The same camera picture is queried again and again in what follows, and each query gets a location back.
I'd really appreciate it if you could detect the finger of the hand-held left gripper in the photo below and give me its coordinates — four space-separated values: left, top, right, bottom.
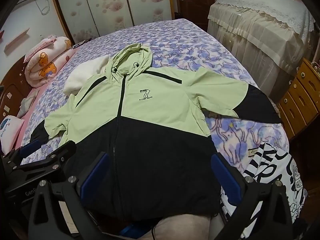
15 140 77 173
2 139 42 165

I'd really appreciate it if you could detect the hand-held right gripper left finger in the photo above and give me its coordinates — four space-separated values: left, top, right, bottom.
28 152 110 240

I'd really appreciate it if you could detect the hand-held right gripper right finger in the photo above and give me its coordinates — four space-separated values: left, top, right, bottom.
211 153 293 240

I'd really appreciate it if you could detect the green and black hooded jacket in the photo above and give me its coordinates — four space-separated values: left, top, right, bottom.
30 43 283 222

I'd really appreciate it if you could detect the grey cloth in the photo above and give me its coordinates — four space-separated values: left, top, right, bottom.
17 95 34 118

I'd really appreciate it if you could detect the pink bed sheet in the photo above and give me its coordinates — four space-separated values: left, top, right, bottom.
15 47 75 155

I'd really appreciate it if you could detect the black and white printed cloth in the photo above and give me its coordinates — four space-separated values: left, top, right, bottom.
220 142 308 232

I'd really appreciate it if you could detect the wooden headboard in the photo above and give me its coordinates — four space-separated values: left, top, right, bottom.
0 55 32 120

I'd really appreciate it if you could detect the person's leg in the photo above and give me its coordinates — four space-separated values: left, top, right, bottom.
150 214 225 240

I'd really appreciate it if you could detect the white fleece cloth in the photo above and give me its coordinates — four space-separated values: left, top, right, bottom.
62 55 110 96

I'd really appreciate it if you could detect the rolled pink bear quilt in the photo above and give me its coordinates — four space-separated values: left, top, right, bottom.
24 35 73 88

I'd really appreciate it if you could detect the wooden drawer cabinet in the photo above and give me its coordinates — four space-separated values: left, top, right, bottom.
277 57 320 140

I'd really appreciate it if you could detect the purple cat print blanket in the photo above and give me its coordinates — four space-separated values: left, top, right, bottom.
20 17 290 220

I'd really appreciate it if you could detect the floral sliding door wardrobe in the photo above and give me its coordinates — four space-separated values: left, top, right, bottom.
49 0 180 46

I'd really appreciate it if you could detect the brown wooden door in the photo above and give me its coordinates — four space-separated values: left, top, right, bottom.
172 0 217 32

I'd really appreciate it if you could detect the pink wall shelf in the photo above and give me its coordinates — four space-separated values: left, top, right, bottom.
4 29 28 53

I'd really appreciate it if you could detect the white wall cord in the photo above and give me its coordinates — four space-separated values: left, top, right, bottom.
36 0 51 15

